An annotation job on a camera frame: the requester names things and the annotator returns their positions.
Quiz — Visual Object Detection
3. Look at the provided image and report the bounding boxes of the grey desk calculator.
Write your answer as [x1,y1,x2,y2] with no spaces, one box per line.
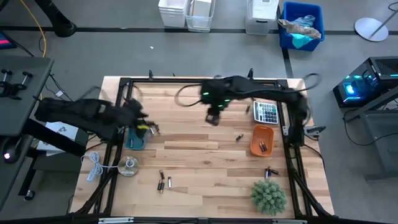
[252,100,279,125]

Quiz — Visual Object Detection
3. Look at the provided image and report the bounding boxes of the beige cloth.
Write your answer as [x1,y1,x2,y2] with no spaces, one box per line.
[277,18,322,40]

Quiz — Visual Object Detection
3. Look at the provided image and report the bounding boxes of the clear plastic storage bin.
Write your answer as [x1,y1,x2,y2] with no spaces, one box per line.
[185,0,216,33]
[244,0,280,35]

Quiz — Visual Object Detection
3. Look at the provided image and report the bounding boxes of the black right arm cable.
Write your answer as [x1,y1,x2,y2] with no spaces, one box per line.
[174,73,323,108]

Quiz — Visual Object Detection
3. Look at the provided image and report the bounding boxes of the white plastic storage bin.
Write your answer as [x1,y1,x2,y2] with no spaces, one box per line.
[157,0,188,28]

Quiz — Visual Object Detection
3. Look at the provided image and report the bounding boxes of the round base floor stand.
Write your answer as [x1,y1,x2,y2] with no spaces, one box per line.
[354,2,398,43]

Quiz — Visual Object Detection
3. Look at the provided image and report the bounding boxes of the potted green artificial plant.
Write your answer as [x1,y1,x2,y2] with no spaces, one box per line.
[250,179,289,217]

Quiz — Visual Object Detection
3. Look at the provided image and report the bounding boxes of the white box-shaped device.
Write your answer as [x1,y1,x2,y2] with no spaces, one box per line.
[251,0,280,21]

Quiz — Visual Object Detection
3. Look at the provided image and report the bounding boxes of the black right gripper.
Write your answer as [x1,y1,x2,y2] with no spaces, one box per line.
[200,78,234,127]

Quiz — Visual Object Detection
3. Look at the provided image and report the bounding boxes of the black stand leg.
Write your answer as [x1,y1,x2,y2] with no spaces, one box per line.
[33,0,78,38]

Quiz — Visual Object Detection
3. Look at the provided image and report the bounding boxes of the black desktop computer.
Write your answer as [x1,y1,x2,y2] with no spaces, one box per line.
[332,55,398,109]

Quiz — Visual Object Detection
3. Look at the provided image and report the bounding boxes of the orange plastic bin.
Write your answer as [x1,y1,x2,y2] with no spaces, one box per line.
[249,124,275,157]

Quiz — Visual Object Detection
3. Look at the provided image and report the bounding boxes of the silver metal bracket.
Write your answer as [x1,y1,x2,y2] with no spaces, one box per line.
[98,217,134,224]
[272,218,308,224]

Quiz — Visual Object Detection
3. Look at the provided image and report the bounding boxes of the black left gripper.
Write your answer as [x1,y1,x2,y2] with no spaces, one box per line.
[123,98,150,140]

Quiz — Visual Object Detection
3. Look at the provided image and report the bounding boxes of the dark grey desk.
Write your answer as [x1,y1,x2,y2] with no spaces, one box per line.
[0,55,55,138]

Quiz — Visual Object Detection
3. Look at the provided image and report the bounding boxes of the white coiled cable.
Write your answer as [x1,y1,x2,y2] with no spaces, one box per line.
[80,151,119,183]

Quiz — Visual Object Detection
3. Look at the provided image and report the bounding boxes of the grey side table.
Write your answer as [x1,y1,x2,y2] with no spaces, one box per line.
[343,85,398,183]

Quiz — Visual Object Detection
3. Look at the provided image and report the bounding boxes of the black power cable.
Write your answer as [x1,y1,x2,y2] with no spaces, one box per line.
[341,107,398,147]

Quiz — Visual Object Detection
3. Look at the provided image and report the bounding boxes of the grey clamp lever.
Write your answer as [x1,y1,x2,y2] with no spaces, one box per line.
[303,124,327,138]

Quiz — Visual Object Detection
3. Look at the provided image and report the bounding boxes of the black computer mouse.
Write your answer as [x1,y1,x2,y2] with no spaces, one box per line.
[1,144,21,165]

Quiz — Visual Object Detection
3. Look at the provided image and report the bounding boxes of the black metal table frame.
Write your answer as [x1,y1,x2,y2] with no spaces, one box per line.
[70,76,335,224]

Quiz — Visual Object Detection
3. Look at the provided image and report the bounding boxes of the teal plastic bin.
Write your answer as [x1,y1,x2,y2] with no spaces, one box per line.
[124,126,149,151]

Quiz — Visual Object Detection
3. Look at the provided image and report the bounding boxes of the blue plastic crate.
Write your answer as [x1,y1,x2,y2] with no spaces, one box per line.
[278,1,326,52]

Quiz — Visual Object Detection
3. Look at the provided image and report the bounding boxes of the teal cloth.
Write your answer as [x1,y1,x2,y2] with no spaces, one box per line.
[290,33,314,50]

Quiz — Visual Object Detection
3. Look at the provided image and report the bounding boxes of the white printed box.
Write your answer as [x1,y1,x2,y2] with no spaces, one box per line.
[36,121,79,157]

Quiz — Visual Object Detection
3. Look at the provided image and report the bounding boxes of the white cardboard box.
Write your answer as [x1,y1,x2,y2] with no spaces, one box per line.
[192,0,213,18]

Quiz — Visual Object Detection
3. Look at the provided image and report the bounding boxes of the laptop screen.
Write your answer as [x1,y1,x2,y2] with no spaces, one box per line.
[0,30,18,50]

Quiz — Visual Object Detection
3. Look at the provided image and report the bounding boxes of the yellow cable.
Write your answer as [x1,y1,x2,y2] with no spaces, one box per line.
[19,0,47,58]

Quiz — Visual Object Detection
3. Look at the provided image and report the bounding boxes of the light blue cloth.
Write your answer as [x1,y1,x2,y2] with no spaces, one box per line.
[292,14,317,29]

